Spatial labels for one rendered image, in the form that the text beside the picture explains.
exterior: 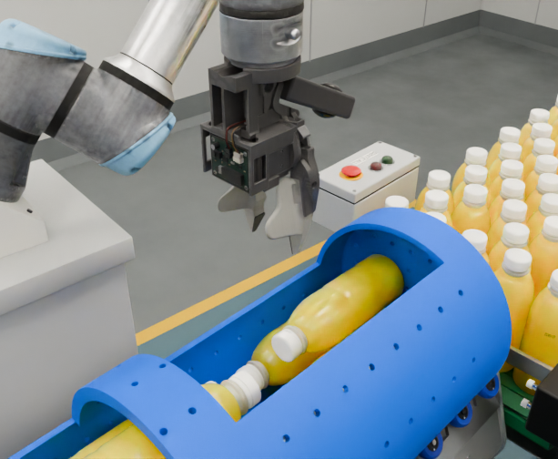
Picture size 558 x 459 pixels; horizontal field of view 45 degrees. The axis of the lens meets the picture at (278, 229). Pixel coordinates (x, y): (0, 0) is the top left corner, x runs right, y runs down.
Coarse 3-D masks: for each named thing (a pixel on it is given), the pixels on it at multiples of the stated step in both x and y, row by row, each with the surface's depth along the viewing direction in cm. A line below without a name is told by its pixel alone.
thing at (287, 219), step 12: (288, 180) 68; (276, 192) 67; (288, 192) 68; (288, 204) 68; (300, 204) 69; (276, 216) 67; (288, 216) 69; (300, 216) 69; (312, 216) 70; (276, 228) 68; (288, 228) 69; (300, 228) 70; (300, 240) 71
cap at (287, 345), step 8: (280, 336) 84; (288, 336) 84; (296, 336) 84; (272, 344) 86; (280, 344) 85; (288, 344) 83; (296, 344) 84; (280, 352) 85; (288, 352) 84; (296, 352) 84; (288, 360) 85
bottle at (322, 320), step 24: (360, 264) 94; (384, 264) 94; (336, 288) 89; (360, 288) 90; (384, 288) 92; (312, 312) 86; (336, 312) 86; (360, 312) 89; (312, 336) 85; (336, 336) 86
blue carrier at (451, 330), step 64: (320, 256) 98; (448, 256) 82; (256, 320) 93; (384, 320) 74; (448, 320) 78; (128, 384) 64; (192, 384) 63; (320, 384) 67; (384, 384) 70; (448, 384) 77; (64, 448) 75; (192, 448) 59; (256, 448) 61; (320, 448) 64; (384, 448) 70
